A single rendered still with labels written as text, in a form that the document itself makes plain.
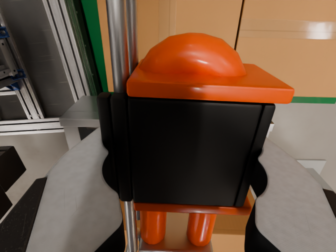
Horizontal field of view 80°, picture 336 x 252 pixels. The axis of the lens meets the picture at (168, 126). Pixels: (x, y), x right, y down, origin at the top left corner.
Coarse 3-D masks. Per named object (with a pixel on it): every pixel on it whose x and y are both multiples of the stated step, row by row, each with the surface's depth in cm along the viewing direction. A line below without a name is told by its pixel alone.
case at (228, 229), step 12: (120, 204) 43; (252, 204) 45; (216, 216) 42; (228, 216) 42; (240, 216) 42; (216, 228) 39; (228, 228) 40; (240, 228) 40; (216, 240) 39; (228, 240) 39; (240, 240) 39
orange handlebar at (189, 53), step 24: (168, 48) 10; (192, 48) 9; (216, 48) 9; (168, 72) 10; (192, 72) 10; (216, 72) 10; (240, 72) 10; (144, 216) 15; (192, 216) 16; (144, 240) 17; (192, 240) 17
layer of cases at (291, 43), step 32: (160, 0) 55; (192, 0) 55; (224, 0) 54; (256, 0) 54; (288, 0) 54; (320, 0) 54; (160, 32) 58; (224, 32) 58; (256, 32) 58; (288, 32) 58; (320, 32) 58; (256, 64) 63; (288, 64) 63; (320, 64) 62; (320, 96) 68
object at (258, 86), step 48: (144, 96) 9; (192, 96) 9; (240, 96) 9; (288, 96) 9; (144, 144) 10; (192, 144) 10; (240, 144) 10; (144, 192) 12; (192, 192) 12; (240, 192) 12
